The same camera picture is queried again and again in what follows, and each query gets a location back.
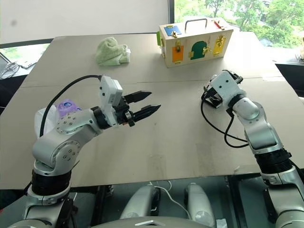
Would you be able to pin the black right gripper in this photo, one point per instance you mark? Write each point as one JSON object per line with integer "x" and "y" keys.
{"x": 209, "y": 89}

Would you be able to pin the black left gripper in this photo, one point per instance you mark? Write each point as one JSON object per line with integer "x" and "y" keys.
{"x": 123, "y": 111}

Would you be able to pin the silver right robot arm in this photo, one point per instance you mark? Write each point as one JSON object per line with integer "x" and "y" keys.
{"x": 259, "y": 133}

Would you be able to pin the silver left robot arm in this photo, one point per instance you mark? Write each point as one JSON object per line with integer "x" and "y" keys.
{"x": 71, "y": 123}

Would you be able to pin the light green towel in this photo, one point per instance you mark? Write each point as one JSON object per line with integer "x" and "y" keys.
{"x": 109, "y": 52}

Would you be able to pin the purple printed package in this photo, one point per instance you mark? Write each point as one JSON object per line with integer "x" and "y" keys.
{"x": 67, "y": 105}

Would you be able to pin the black side table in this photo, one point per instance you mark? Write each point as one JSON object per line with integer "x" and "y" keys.
{"x": 293, "y": 78}

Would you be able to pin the white plastic bag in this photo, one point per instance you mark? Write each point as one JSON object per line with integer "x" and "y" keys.
{"x": 47, "y": 121}

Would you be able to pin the silver robot torso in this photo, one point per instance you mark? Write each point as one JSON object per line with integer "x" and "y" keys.
{"x": 152, "y": 223}

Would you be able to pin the white spiral notebook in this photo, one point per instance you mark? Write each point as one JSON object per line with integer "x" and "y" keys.
{"x": 27, "y": 62}

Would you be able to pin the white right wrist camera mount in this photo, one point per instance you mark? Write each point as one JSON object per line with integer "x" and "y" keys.
{"x": 225, "y": 88}

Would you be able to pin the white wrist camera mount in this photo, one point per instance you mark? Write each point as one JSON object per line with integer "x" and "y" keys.
{"x": 109, "y": 91}
{"x": 225, "y": 88}

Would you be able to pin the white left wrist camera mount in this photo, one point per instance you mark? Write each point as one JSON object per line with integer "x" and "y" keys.
{"x": 109, "y": 91}

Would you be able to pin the black window frame post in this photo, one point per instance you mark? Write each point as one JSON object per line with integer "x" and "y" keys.
{"x": 171, "y": 15}

